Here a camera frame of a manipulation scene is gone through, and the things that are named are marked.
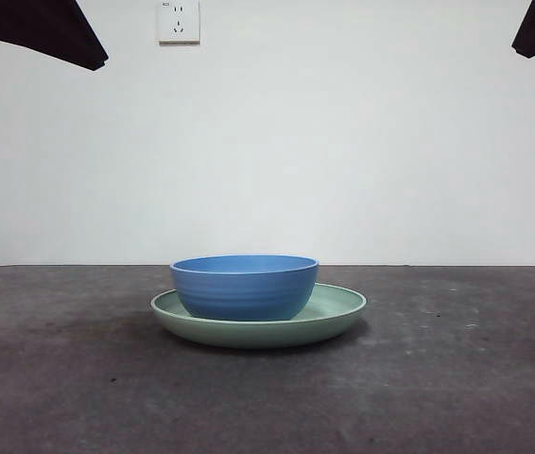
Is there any blue bowl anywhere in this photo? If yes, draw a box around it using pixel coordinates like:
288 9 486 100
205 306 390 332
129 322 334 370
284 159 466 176
169 254 320 321

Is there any green plate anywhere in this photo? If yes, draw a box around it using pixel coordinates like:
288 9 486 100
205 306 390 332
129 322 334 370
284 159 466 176
149 282 369 350

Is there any white wall socket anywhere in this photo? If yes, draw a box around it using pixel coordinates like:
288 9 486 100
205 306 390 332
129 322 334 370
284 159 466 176
157 0 201 46

